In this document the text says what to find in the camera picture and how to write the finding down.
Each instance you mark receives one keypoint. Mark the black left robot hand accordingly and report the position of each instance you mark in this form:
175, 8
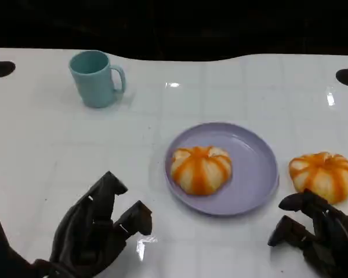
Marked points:
84, 234

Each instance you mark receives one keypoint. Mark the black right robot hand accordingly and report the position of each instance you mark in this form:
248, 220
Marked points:
336, 246

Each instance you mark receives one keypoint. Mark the orange and white bread roll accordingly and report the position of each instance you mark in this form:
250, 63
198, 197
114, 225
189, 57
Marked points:
201, 171
322, 172

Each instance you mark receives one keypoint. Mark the lilac plate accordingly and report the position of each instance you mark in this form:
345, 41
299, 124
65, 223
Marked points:
252, 173

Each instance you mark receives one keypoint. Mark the pale green mug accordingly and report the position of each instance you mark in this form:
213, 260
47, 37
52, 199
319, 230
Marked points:
94, 87

